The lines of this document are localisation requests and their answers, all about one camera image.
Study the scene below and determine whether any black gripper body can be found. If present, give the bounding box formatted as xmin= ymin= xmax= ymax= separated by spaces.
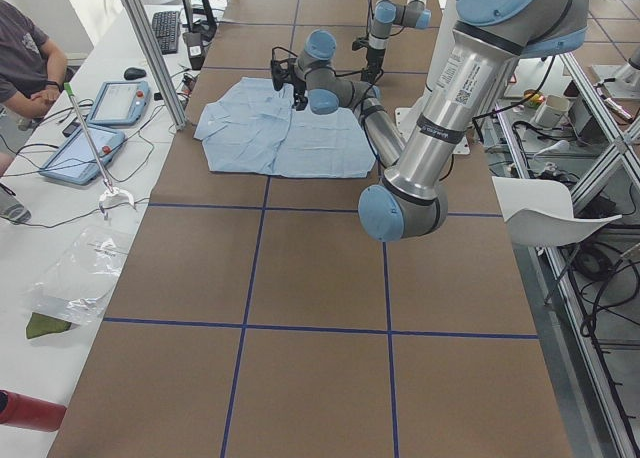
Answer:
xmin=292 ymin=76 xmax=307 ymax=103
xmin=361 ymin=47 xmax=384 ymax=83

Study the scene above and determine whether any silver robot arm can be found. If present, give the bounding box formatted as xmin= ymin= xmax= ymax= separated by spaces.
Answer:
xmin=291 ymin=0 xmax=589 ymax=242
xmin=352 ymin=0 xmax=431 ymax=84

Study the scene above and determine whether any near blue teach pendant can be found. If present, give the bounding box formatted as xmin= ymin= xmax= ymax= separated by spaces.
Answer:
xmin=38 ymin=125 xmax=125 ymax=185

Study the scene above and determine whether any black keyboard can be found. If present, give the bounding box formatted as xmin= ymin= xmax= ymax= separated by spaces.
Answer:
xmin=151 ymin=10 xmax=181 ymax=54

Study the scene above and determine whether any aluminium frame post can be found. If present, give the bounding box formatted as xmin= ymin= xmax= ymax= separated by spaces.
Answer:
xmin=121 ymin=0 xmax=187 ymax=131

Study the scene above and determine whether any green cloth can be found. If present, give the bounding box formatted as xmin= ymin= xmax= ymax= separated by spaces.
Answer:
xmin=25 ymin=312 xmax=72 ymax=340

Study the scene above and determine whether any light blue button shirt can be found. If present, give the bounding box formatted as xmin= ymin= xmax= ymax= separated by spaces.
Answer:
xmin=194 ymin=77 xmax=374 ymax=178

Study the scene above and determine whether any seated person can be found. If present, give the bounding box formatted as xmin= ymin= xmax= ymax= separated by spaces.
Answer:
xmin=0 ymin=0 xmax=69 ymax=224

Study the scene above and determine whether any reacher grabber stick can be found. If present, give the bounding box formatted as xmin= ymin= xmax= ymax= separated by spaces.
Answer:
xmin=63 ymin=82 xmax=136 ymax=220

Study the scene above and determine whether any far blue teach pendant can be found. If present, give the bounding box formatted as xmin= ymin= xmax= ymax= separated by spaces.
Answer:
xmin=87 ymin=80 xmax=150 ymax=127

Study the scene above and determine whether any white plastic chair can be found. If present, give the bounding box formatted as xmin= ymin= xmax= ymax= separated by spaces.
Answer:
xmin=492 ymin=176 xmax=622 ymax=247

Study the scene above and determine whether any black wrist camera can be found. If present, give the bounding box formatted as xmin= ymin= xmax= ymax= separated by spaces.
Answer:
xmin=352 ymin=37 xmax=369 ymax=51
xmin=270 ymin=58 xmax=296 ymax=91

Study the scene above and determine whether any white mug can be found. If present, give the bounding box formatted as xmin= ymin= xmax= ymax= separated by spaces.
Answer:
xmin=533 ymin=95 xmax=572 ymax=129

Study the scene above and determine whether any blue teach pendant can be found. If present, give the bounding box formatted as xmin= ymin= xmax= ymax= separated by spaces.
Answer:
xmin=38 ymin=125 xmax=125 ymax=185
xmin=87 ymin=80 xmax=150 ymax=127

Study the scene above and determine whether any black computer mouse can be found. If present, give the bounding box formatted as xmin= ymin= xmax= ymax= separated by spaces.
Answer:
xmin=123 ymin=67 xmax=147 ymax=81

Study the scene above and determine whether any clear plastic bag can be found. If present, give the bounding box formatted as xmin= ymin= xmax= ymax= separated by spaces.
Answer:
xmin=25 ymin=226 xmax=133 ymax=325

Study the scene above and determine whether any red bottle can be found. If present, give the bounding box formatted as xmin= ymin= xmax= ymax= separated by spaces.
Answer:
xmin=1 ymin=390 xmax=67 ymax=432

